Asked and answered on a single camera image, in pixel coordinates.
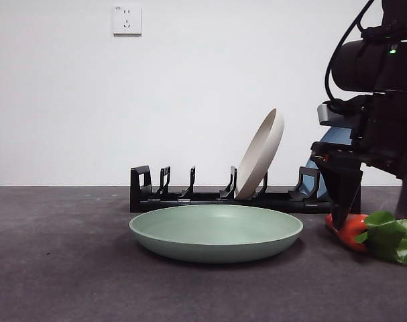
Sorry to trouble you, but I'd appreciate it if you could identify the orange carrot with green leaves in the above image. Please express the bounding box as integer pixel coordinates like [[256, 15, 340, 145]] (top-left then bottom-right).
[[325, 210, 407, 266]]

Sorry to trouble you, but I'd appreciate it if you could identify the green round plate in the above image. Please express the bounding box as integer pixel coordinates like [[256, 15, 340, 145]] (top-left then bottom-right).
[[128, 205, 304, 264]]

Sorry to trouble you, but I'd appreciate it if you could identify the blue round plate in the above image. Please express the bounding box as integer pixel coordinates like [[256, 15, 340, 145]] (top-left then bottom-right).
[[304, 125, 355, 199]]

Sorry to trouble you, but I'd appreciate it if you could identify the black plate rack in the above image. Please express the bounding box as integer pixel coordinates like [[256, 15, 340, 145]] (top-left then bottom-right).
[[129, 165, 361, 214]]

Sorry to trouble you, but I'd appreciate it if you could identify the beige round plate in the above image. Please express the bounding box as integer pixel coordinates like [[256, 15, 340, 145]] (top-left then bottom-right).
[[234, 107, 286, 199]]

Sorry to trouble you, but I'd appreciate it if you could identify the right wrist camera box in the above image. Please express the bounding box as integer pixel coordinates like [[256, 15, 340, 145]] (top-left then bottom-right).
[[316, 102, 355, 128]]

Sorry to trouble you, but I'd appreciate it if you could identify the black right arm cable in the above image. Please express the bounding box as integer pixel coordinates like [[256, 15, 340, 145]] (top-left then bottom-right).
[[325, 0, 375, 101]]

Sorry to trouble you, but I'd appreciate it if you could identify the white wall socket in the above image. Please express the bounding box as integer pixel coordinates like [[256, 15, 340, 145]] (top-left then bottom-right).
[[113, 5, 143, 36]]

